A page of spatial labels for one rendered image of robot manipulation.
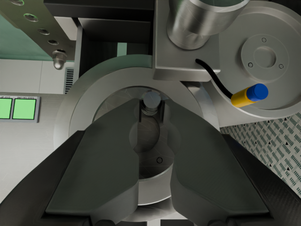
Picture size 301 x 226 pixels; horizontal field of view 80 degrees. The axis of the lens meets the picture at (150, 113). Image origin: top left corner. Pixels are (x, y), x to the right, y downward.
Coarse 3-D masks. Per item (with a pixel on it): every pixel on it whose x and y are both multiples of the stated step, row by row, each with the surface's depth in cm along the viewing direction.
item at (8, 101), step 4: (0, 100) 47; (4, 100) 47; (8, 100) 47; (0, 104) 47; (4, 104) 47; (8, 104) 47; (0, 108) 46; (4, 108) 47; (8, 108) 47; (0, 112) 46; (4, 112) 46; (8, 112) 46; (0, 116) 46; (4, 116) 46; (8, 116) 46
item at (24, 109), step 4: (16, 100) 47; (20, 100) 47; (24, 100) 47; (28, 100) 47; (32, 100) 47; (16, 104) 47; (20, 104) 47; (24, 104) 47; (28, 104) 47; (32, 104) 47; (16, 108) 47; (20, 108) 47; (24, 108) 47; (28, 108) 47; (32, 108) 47; (16, 112) 47; (20, 112) 47; (24, 112) 47; (28, 112) 47; (32, 112) 47; (16, 116) 46; (20, 116) 46; (24, 116) 47; (28, 116) 47; (32, 116) 47
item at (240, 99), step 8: (200, 64) 13; (208, 72) 12; (216, 80) 12; (224, 88) 12; (248, 88) 9; (256, 88) 9; (264, 88) 9; (232, 96) 11; (240, 96) 10; (248, 96) 9; (256, 96) 9; (264, 96) 9; (232, 104) 11; (240, 104) 10; (248, 104) 10
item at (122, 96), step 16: (112, 96) 14; (128, 96) 14; (96, 112) 14; (144, 128) 14; (160, 128) 14; (144, 144) 14; (160, 144) 14; (144, 160) 14; (160, 160) 14; (144, 176) 14
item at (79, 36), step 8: (80, 24) 18; (80, 32) 18; (80, 40) 17; (88, 40) 20; (80, 48) 17; (88, 48) 20; (96, 48) 23; (104, 48) 28; (112, 48) 36; (80, 56) 17; (88, 56) 20; (96, 56) 23; (104, 56) 28; (112, 56) 36; (80, 64) 17; (88, 64) 20; (96, 64) 23; (80, 72) 17
